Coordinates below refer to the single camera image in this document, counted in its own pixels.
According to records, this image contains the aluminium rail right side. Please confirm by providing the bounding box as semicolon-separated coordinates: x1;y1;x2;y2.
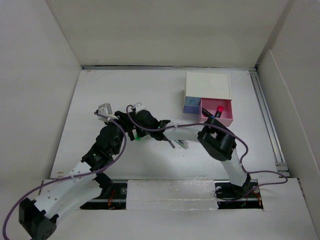
249;69;291;178

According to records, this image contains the pink drawer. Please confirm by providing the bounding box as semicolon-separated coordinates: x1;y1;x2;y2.
199;98;234;127

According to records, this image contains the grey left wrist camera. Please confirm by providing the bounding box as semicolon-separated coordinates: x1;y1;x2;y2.
94;103;113;123

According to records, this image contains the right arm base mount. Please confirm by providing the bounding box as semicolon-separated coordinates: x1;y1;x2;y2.
213;180;264;210

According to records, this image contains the white mini drawer cabinet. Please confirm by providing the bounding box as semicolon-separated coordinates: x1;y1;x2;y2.
183;71;232;106

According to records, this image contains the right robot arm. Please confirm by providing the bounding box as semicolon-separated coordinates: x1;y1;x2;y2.
126;108;251;197

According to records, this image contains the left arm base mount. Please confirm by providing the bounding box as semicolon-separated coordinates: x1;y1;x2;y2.
80;176;128;210

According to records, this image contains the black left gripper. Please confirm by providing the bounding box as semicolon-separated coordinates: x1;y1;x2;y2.
104;111;135;155

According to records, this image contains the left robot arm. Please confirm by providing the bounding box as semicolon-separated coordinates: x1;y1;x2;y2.
17;111;135;240

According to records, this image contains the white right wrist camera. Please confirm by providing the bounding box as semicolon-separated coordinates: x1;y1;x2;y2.
132;102;146;113

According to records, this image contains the aluminium rail back edge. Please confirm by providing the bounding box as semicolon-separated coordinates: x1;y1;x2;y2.
82;65;256;71

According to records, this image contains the pink cap highlighter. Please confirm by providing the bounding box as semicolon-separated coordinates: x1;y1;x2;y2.
214;106;224;118

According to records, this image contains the light blue small drawer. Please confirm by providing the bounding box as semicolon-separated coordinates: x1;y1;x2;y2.
184;96;201;106

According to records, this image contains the blue cap highlighter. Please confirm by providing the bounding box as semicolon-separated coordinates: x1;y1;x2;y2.
201;107;215;118

